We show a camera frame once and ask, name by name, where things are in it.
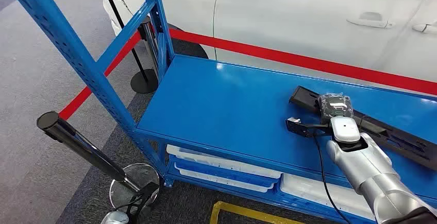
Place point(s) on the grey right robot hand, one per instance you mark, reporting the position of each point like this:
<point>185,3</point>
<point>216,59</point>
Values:
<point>336,106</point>

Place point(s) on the long black plastic part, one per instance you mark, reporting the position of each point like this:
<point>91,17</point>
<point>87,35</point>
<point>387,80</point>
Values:
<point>392,133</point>

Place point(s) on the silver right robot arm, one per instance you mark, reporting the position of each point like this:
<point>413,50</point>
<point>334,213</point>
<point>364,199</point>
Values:
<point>372,171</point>

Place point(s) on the blue metal shelf rack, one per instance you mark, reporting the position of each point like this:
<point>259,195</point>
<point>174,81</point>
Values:
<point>222,113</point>

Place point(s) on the red barrier belt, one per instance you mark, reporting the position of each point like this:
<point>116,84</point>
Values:
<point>307,62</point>
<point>88,91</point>

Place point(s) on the white car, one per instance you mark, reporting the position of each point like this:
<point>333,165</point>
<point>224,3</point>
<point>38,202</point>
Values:
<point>273,11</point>

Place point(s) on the thin black pole stand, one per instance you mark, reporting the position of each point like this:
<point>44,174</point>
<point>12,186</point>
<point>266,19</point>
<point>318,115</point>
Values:
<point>143,82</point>

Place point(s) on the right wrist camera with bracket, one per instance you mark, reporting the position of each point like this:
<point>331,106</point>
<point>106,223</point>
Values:
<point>302,128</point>

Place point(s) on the chrome stanchion post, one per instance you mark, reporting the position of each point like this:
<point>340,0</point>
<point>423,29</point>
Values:
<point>85,147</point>
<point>150,45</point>

